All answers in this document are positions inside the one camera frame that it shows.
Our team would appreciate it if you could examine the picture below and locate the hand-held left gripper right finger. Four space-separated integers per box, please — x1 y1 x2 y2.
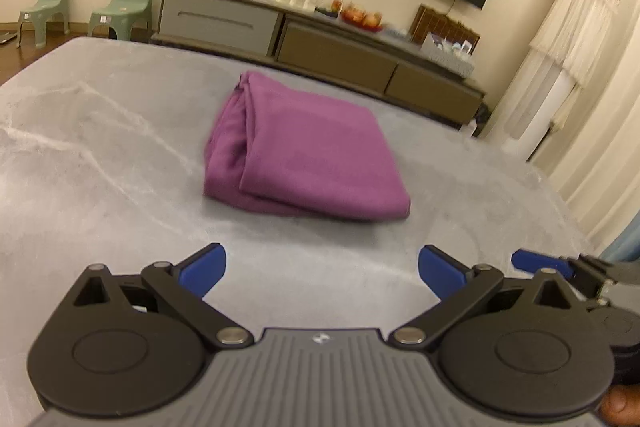
389 245 573 350

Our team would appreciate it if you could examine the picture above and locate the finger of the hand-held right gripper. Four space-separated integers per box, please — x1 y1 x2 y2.
511 248 621 300

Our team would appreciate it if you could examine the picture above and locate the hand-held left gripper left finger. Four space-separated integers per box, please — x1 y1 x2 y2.
72 243 253 350

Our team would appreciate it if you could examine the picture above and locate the purple fleece garment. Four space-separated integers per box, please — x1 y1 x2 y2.
202 71 412 223

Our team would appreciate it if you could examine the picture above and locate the person's right hand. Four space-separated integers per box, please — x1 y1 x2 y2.
600 384 640 427

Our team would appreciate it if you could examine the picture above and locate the cream curtain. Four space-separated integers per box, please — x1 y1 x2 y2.
550 0 640 253

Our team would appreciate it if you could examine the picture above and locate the white standing air conditioner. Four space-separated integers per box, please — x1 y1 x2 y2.
505 72 576 158

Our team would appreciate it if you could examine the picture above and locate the dark bag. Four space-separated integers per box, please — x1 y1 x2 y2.
470 102 493 138

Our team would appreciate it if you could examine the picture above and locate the grey storage basket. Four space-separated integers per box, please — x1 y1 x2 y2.
419 32 476 80

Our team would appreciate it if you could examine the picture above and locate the grey and brown sideboard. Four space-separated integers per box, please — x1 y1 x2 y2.
150 0 487 128

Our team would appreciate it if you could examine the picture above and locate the wooden chess board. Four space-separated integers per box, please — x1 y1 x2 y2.
409 4 482 52

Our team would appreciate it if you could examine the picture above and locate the white lace cover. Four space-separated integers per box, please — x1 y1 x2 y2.
500 0 626 158

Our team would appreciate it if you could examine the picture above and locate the red fruit bowl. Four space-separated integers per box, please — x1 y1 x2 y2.
340 4 385 32

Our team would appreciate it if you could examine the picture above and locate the green plastic chair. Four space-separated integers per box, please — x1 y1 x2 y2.
16 0 71 48
87 0 155 42

